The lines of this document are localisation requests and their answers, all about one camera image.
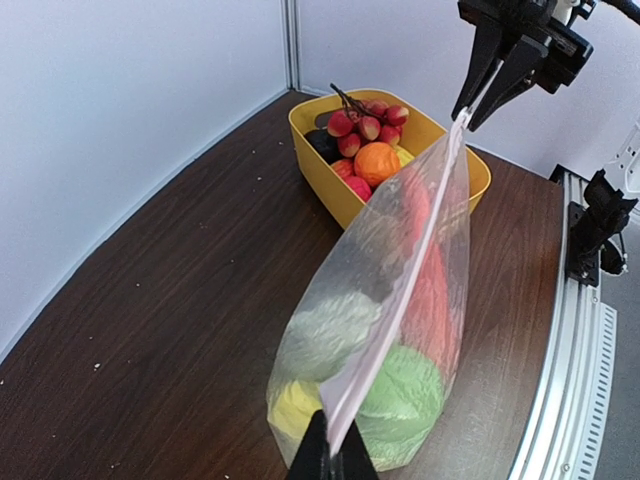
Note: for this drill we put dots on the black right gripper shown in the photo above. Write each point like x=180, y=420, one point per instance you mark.
x=516, y=34

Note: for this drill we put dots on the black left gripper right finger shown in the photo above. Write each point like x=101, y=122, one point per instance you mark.
x=352, y=462

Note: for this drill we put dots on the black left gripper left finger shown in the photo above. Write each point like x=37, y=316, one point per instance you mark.
x=312, y=460

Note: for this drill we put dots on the yellow toy bell pepper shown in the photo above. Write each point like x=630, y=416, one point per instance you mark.
x=290, y=413

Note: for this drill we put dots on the green toy apple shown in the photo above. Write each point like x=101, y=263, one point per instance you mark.
x=401, y=408

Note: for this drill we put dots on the white toy cauliflower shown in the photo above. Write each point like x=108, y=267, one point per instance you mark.
x=317, y=341

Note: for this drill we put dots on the clear zip top bag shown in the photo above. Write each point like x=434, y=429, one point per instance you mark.
x=380, y=254

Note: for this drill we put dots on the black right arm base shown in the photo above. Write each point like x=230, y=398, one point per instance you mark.
x=595, y=242

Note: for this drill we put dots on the yellow plastic basket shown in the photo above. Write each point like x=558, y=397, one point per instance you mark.
x=342, y=203

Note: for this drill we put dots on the yellow toy corn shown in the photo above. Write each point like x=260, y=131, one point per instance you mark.
x=404, y=156

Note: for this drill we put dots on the red toy lychee bunch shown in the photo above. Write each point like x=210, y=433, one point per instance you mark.
x=360, y=122

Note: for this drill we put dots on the orange toy orange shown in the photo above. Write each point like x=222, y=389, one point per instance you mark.
x=376, y=162

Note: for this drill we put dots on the pink wrinkled toy fruit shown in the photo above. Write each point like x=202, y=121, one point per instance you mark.
x=345, y=170

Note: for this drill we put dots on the dark toy plum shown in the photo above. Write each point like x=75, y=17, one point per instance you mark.
x=324, y=144

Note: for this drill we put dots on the aluminium front rail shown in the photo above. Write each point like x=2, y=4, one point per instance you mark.
x=564, y=434

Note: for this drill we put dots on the left aluminium frame post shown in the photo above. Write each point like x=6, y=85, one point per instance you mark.
x=291, y=26

